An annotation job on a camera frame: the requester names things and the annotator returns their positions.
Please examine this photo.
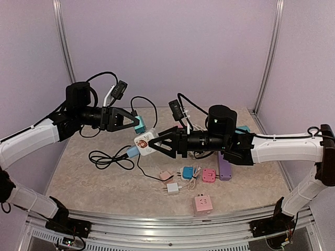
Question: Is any left aluminium frame post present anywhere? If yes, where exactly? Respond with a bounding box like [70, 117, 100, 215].
[52, 0, 85, 113]

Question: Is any aluminium frame post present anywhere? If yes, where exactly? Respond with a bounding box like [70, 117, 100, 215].
[52, 0, 85, 113]
[253, 0, 284, 117]

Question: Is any pink socket adapter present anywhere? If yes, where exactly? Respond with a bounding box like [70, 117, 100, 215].
[202, 168, 217, 184]

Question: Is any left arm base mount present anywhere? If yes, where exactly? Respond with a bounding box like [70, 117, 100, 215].
[45, 197, 92, 238]

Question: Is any thin white usb cable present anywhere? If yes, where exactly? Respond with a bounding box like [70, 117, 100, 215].
[180, 165, 204, 191]

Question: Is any white cube socket adapter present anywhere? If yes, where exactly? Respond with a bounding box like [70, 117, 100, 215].
[134, 128, 158, 156]

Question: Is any pink cube socket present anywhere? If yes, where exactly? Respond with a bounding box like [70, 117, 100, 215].
[193, 195, 213, 216]

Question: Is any blue plug adapter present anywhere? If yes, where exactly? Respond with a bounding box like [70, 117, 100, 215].
[177, 166, 194, 182]

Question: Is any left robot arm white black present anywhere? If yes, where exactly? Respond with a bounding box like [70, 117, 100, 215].
[1, 80, 140, 233]

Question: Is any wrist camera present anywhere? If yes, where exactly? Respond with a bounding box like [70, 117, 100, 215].
[103, 81, 128, 107]
[169, 99, 193, 133]

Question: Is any pink charger plug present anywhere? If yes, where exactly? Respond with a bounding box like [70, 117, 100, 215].
[159, 171, 174, 184]

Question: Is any right aluminium frame post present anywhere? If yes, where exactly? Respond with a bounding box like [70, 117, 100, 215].
[253, 0, 284, 117]

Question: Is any light blue charger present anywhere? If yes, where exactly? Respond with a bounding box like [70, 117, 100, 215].
[126, 146, 140, 158]

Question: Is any teal power strip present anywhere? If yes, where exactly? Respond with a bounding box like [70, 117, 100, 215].
[235, 125, 250, 134]

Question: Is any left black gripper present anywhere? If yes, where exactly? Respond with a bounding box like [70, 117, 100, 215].
[76, 105, 141, 130]

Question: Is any white usb charger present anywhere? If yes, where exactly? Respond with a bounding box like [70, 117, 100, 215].
[162, 182, 182, 195]

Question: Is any black usb cable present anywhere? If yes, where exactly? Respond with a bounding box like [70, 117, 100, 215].
[130, 96, 158, 130]
[88, 145, 175, 182]

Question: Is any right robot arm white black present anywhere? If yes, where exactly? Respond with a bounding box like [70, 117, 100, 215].
[149, 105, 334, 232]

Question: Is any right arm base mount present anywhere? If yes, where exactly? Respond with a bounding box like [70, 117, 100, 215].
[249, 197, 295, 237]

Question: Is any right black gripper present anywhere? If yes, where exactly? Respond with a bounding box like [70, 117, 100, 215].
[149, 125, 228, 158]

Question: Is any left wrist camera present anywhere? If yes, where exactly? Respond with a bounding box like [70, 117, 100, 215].
[103, 81, 128, 107]

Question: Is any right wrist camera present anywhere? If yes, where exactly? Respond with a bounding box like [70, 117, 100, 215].
[169, 99, 193, 133]

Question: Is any teal usb charger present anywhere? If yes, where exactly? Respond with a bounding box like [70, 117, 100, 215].
[134, 116, 147, 134]

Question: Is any purple power strip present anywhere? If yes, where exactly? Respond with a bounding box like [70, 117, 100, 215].
[218, 152, 232, 181]

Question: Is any front aluminium rail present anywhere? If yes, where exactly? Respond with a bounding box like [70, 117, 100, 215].
[18, 206, 324, 250]

